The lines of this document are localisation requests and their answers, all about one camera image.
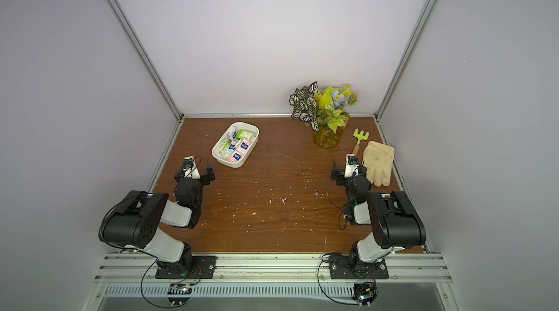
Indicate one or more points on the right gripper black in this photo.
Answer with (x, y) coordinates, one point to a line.
(346, 178)

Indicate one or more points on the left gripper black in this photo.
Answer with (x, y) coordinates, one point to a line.
(204, 178)

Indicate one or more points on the white plastic storage box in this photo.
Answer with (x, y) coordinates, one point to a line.
(227, 144)

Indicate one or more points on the pink pocket tissue pack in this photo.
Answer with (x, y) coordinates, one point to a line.
(235, 157)

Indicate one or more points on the green pocket tissue pack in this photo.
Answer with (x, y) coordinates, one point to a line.
(245, 135)

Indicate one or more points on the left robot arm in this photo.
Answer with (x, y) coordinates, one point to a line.
(135, 221)

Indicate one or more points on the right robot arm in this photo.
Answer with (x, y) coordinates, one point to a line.
(394, 222)

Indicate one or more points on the beige work glove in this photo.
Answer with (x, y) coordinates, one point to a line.
(378, 159)

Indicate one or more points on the green toy garden rake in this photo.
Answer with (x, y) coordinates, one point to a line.
(360, 136)

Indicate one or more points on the potted artificial plant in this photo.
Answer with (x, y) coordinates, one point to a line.
(324, 110)

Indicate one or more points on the left circuit board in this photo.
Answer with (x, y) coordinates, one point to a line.
(178, 294)

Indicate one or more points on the circuit board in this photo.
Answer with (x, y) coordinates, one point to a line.
(365, 293)
(178, 294)

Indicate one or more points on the right circuit board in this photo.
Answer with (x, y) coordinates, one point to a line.
(365, 293)

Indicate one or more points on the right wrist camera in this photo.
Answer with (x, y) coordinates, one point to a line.
(352, 166)

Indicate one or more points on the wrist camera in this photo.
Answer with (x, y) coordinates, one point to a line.
(352, 166)
(187, 165)

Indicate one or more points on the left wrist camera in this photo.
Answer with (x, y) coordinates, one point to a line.
(187, 165)

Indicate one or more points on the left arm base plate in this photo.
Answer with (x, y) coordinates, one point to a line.
(196, 267)

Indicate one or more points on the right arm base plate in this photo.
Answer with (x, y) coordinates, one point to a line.
(344, 267)

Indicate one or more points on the aluminium front rail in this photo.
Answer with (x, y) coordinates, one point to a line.
(276, 268)

